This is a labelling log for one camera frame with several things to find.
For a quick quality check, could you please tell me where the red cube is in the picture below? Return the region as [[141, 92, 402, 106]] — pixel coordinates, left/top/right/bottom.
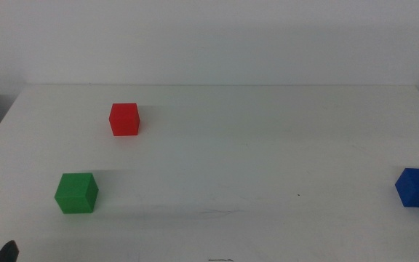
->
[[108, 103, 141, 138]]

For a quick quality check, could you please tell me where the blue cube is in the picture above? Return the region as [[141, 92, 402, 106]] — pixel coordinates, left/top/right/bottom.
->
[[394, 167, 419, 209]]

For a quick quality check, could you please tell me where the green cube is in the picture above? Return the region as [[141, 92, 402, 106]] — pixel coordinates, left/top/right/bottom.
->
[[54, 172, 100, 215]]

